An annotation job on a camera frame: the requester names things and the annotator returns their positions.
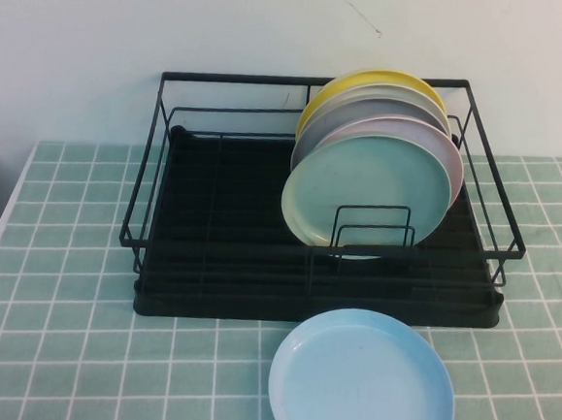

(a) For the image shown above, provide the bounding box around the mint green plate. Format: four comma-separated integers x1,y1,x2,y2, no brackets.
276,126,461,269

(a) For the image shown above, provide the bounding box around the pink plate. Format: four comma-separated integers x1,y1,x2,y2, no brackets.
313,109,470,213

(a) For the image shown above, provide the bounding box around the black plastic drip tray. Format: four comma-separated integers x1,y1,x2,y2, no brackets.
131,120,517,345

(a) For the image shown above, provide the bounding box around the green checked tablecloth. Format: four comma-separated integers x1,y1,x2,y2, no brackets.
0,112,562,420

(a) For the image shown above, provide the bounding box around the black wire dish rack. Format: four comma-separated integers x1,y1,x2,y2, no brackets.
116,52,538,307

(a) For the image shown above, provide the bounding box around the cream white plate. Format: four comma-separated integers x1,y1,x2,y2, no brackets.
298,77,454,154

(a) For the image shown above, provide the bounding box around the light blue plate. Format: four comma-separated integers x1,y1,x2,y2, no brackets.
263,301,464,420

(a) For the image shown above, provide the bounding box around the yellow plate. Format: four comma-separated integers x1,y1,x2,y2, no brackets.
295,63,452,151

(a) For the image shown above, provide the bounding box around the grey plate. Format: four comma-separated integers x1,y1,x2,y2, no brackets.
289,89,456,185

